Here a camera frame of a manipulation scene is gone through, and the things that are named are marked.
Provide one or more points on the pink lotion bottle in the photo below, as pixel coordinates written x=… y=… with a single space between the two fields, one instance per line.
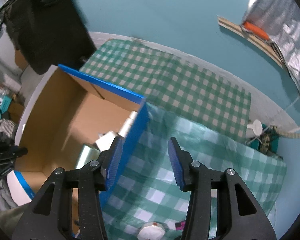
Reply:
x=127 y=124

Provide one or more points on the green checkered tablecloth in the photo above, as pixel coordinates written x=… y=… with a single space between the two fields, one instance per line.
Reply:
x=204 y=112

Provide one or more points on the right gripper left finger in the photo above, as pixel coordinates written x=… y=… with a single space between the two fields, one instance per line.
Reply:
x=110 y=162

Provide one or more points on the teal cardboard box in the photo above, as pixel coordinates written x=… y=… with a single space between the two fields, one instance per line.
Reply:
x=4 y=105

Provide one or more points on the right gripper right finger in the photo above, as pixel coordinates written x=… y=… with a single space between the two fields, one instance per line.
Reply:
x=180 y=161

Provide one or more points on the silver foil sheet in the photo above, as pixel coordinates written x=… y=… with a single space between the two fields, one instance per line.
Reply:
x=280 y=19

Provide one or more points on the striped clothing pile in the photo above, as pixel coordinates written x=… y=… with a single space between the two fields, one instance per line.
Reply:
x=8 y=129

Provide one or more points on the green metal tin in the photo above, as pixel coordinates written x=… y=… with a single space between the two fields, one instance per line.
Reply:
x=88 y=153

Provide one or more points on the blue-edged cardboard box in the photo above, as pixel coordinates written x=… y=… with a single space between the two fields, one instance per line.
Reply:
x=70 y=108

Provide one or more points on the orange tool handle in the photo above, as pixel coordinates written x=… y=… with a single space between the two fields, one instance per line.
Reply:
x=257 y=31

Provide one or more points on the white octagonal jar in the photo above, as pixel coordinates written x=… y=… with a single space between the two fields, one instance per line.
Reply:
x=151 y=231

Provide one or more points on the white charger adapter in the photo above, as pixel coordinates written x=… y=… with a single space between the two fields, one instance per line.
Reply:
x=105 y=140

